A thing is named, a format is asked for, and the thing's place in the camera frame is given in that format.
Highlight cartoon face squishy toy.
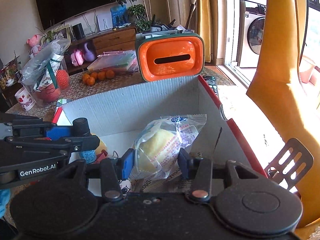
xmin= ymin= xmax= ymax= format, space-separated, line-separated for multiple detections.
xmin=119 ymin=180 xmax=132 ymax=195

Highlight small blue label bottle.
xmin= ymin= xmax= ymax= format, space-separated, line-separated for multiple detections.
xmin=72 ymin=118 xmax=96 ymax=164

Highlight yellow squishy toy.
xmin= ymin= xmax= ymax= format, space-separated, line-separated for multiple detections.
xmin=95 ymin=138 xmax=107 ymax=155

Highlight white printed snack packet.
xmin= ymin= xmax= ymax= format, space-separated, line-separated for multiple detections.
xmin=132 ymin=176 xmax=193 ymax=193

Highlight yellow cake snack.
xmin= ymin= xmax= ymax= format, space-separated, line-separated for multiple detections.
xmin=130 ymin=114 xmax=207 ymax=180

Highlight patterned tissue pack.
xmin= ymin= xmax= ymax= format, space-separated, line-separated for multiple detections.
xmin=56 ymin=99 xmax=72 ymax=107

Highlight blue gloved hand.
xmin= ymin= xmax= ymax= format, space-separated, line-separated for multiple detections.
xmin=0 ymin=189 xmax=11 ymax=218

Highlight red cardboard box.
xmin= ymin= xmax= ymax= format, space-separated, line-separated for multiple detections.
xmin=53 ymin=76 xmax=264 ymax=173

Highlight white strawberry mug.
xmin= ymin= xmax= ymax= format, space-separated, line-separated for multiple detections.
xmin=15 ymin=87 xmax=36 ymax=112

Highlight clear container with plastic bag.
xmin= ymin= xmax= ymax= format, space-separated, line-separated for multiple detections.
xmin=18 ymin=38 xmax=71 ymax=107

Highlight black remote control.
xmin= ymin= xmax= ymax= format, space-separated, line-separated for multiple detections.
xmin=203 ymin=75 xmax=219 ymax=97

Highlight pink pig plush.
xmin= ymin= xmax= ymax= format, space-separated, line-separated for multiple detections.
xmin=26 ymin=34 xmax=42 ymax=56

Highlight framed photo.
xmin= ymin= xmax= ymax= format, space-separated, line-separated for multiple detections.
xmin=52 ymin=24 xmax=71 ymax=40

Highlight stack of colourful folders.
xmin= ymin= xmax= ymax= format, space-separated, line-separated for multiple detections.
xmin=87 ymin=50 xmax=139 ymax=74

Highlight black speaker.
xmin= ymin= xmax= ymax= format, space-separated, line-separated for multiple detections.
xmin=72 ymin=23 xmax=85 ymax=40

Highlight metal slotted spatula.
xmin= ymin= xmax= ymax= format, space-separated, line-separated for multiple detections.
xmin=264 ymin=138 xmax=314 ymax=191

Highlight orange green tissue box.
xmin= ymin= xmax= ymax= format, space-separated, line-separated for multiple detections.
xmin=135 ymin=32 xmax=204 ymax=82

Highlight wooden drawer cabinet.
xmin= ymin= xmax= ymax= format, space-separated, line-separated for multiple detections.
xmin=93 ymin=27 xmax=136 ymax=55

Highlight yellow giraffe plush chair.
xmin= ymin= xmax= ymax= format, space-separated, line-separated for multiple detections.
xmin=247 ymin=0 xmax=319 ymax=228

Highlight white washing machine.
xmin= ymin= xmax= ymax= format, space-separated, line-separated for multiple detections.
xmin=236 ymin=0 xmax=266 ymax=68

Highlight tall potted plant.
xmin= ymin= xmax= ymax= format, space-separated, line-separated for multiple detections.
xmin=114 ymin=0 xmax=151 ymax=33

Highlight yellow curtain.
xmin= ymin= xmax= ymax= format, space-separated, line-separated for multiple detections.
xmin=197 ymin=0 xmax=212 ymax=62

